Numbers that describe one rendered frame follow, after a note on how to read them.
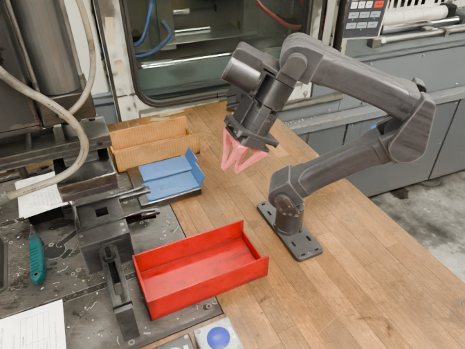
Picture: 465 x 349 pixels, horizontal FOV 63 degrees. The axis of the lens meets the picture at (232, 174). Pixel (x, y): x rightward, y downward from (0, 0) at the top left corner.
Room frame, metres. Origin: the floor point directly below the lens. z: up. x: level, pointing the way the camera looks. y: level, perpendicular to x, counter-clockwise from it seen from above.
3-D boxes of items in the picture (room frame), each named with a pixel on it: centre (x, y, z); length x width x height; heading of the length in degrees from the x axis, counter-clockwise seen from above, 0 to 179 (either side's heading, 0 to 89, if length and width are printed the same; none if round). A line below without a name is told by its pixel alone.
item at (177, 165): (0.85, 0.18, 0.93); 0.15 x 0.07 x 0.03; 114
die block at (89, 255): (0.61, 0.30, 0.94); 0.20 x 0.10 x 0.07; 25
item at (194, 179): (0.78, 0.15, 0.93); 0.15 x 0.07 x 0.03; 115
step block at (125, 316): (0.39, 0.19, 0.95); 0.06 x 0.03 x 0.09; 25
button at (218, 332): (0.35, 0.02, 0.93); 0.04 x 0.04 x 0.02
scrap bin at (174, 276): (0.50, 0.06, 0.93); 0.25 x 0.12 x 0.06; 115
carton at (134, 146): (0.96, 0.24, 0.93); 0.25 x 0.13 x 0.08; 115
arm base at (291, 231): (0.64, -0.13, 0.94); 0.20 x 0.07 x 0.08; 25
